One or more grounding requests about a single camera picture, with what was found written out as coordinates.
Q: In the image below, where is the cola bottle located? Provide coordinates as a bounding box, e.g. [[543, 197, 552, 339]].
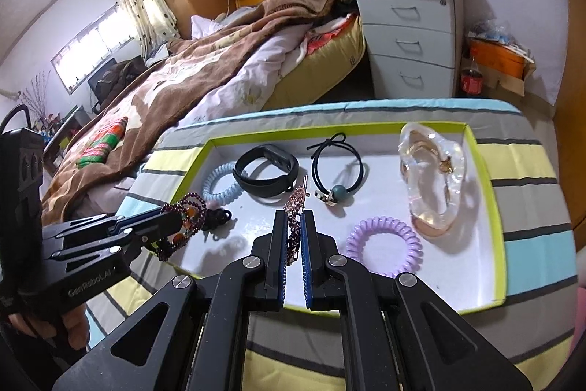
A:
[[460, 59, 484, 97]]

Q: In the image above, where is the person's left hand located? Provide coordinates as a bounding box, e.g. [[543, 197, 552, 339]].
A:
[[6, 298, 90, 350]]

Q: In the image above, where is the white floral duvet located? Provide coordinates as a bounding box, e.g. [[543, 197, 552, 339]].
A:
[[73, 24, 312, 218]]

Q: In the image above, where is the large wooden closet door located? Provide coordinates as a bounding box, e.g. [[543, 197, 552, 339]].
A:
[[553, 0, 586, 249]]

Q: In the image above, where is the yellow pillow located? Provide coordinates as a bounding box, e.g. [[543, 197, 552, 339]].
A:
[[262, 17, 366, 111]]

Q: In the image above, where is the brown fleece blanket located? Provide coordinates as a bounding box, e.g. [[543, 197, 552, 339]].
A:
[[42, 0, 334, 225]]

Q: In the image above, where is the pink rhinestone hair clip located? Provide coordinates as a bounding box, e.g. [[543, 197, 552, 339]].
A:
[[284, 176, 308, 266]]

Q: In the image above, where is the green shallow tray box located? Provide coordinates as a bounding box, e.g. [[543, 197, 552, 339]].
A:
[[146, 122, 507, 314]]

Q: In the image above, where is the black elastic with teal bead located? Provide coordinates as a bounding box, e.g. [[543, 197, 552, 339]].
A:
[[306, 132, 367, 207]]

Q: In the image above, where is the dark beaded bracelet hair tie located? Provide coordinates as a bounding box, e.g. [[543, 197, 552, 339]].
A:
[[153, 190, 210, 261]]

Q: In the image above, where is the pearl translucent claw hair clip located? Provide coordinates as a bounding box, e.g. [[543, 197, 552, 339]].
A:
[[398, 122, 467, 238]]

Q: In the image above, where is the light blue spiral hair tie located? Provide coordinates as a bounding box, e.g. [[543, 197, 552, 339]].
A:
[[200, 161, 244, 209]]

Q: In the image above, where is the black smart wristband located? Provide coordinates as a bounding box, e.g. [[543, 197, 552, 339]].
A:
[[233, 144, 299, 199]]

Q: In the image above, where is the striped mattress cover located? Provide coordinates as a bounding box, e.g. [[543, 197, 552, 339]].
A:
[[84, 98, 579, 391]]

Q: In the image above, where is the orange storage box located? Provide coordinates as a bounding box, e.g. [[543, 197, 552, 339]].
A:
[[468, 39, 535, 80]]

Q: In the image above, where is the grey bedside drawer cabinet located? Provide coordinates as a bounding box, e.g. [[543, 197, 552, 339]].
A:
[[357, 0, 464, 99]]

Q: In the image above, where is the purple spiral hair tie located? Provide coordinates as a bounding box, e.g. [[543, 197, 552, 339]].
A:
[[345, 215, 423, 275]]

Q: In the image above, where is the patterned window curtain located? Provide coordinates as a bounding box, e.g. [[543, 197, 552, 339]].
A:
[[115, 0, 179, 58]]

